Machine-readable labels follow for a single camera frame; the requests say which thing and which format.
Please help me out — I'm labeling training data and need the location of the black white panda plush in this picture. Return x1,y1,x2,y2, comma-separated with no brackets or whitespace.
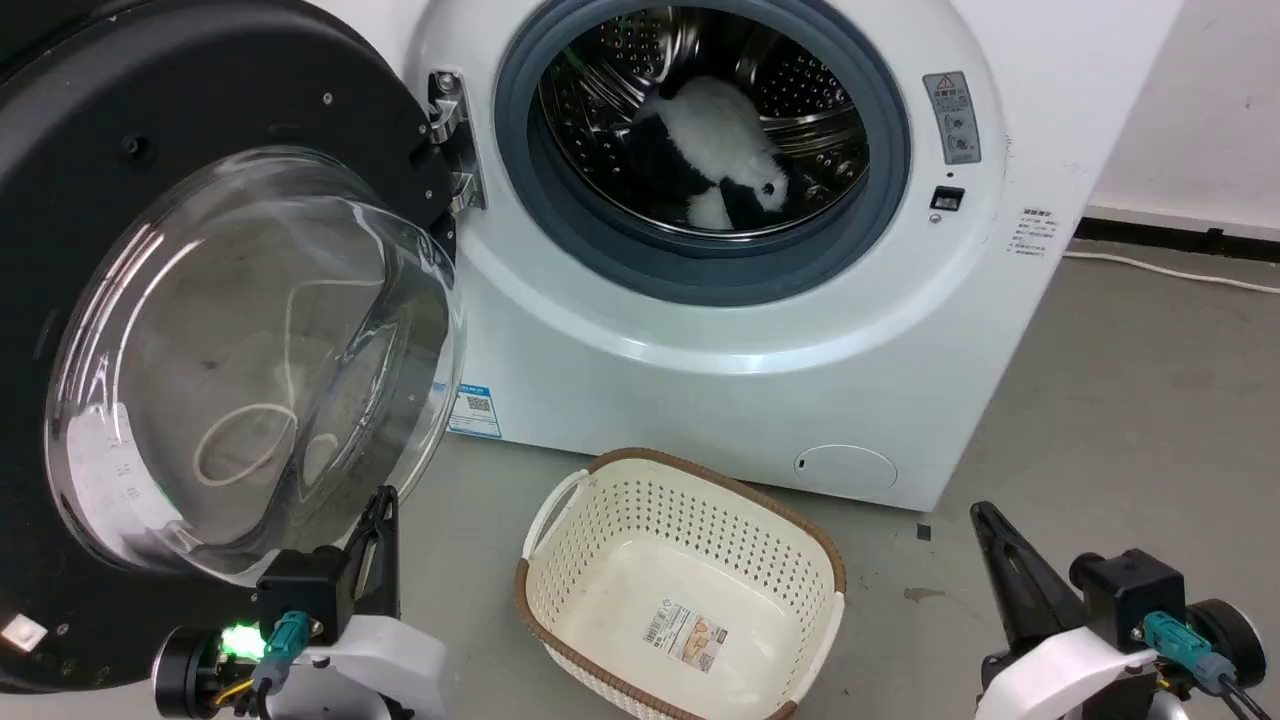
627,75,817,233

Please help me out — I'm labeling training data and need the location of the black baseboard strip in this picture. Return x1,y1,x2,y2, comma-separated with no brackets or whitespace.
1072,214,1280,264

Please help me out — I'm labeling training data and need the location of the blue white QR sticker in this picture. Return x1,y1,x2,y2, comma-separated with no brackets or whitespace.
447,383,503,441

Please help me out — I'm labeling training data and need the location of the white front-load washing machine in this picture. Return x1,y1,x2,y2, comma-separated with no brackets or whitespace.
395,0,1186,513

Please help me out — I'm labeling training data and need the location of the paper product label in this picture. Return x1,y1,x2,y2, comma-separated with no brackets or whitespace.
640,599,730,674

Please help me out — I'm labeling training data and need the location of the round white filter cover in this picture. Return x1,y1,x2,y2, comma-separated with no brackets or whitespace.
794,444,900,494

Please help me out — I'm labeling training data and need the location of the teal connector gripper cable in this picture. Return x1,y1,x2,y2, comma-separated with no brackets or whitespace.
1141,611,1280,720
248,610,315,701

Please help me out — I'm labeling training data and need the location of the grey warning sticker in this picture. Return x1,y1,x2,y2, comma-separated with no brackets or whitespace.
922,71,983,167

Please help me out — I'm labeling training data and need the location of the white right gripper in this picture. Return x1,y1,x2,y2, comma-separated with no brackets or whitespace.
969,501,1163,720

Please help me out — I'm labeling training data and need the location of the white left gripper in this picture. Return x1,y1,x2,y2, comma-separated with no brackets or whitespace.
268,486,453,720

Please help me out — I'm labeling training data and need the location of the white floor cable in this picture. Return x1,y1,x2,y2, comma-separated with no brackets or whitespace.
1062,249,1280,297

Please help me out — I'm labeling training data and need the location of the stainless steel drum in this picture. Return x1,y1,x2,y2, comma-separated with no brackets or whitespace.
537,4,871,240

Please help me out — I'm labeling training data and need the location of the teal connector right gripper cable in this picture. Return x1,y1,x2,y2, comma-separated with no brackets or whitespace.
1141,611,1280,720

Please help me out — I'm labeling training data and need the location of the cream laundry basket brown rim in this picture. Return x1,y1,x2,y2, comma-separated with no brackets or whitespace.
514,447,849,720

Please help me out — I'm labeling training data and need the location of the black round washer door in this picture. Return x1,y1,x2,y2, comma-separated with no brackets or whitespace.
0,0,469,693

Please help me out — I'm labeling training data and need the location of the teal connector left gripper cable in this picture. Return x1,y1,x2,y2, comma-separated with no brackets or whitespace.
248,610,315,701

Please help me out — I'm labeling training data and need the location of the metal door hinge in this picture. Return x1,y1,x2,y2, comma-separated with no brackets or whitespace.
427,70,489,214

